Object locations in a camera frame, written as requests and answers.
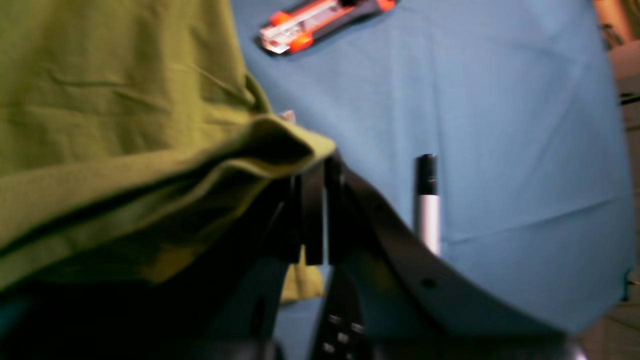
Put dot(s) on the orange utility knife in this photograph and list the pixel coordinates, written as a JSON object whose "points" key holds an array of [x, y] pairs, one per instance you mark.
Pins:
{"points": [[296, 29]]}

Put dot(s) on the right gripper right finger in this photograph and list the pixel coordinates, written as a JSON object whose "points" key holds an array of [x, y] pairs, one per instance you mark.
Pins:
{"points": [[414, 305]]}

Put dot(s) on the black remote control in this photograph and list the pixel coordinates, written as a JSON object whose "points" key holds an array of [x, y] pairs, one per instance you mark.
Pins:
{"points": [[340, 333]]}

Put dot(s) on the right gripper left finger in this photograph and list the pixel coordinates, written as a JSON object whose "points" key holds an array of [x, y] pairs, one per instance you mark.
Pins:
{"points": [[222, 306]]}

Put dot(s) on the white marker pen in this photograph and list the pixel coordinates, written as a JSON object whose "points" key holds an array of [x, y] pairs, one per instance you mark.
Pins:
{"points": [[427, 203]]}

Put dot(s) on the green t-shirt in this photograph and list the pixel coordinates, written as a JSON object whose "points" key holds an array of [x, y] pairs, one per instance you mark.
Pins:
{"points": [[132, 137]]}

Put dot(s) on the blue tablecloth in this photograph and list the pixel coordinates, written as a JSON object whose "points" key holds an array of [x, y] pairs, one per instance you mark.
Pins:
{"points": [[518, 101]]}

